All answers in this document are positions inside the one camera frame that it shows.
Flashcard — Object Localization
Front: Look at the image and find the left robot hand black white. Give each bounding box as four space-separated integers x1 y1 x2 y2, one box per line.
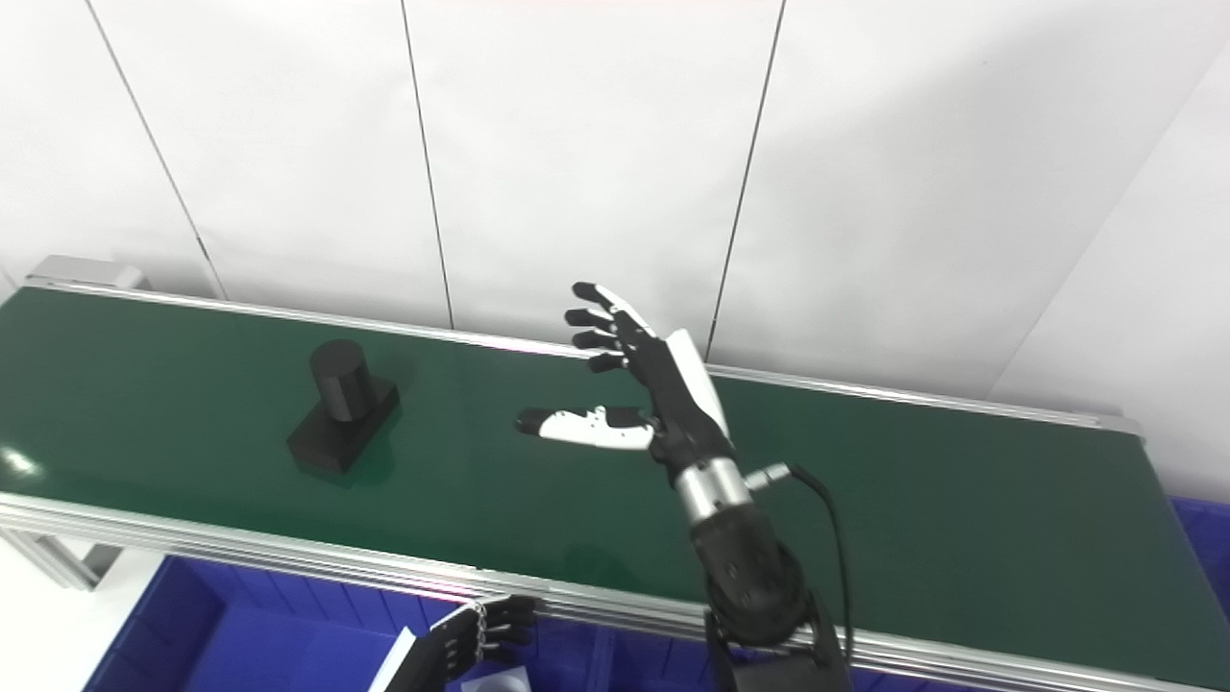
370 595 539 692

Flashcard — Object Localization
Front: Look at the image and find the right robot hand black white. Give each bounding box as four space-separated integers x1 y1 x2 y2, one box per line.
515 282 736 474

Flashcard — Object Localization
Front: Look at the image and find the black cylinder-on-block part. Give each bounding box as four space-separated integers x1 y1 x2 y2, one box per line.
286 338 401 479

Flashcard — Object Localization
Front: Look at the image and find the aluminium conveyor leg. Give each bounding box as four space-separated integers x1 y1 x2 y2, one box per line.
0 527 121 589

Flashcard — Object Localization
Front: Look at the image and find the white square plate with hole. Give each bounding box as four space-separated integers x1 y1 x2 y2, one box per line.
461 665 531 692

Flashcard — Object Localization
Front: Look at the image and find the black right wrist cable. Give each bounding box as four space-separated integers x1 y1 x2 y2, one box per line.
750 463 856 664

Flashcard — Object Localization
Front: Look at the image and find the green conveyor belt aluminium frame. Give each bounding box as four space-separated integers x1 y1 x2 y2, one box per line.
0 255 1230 692

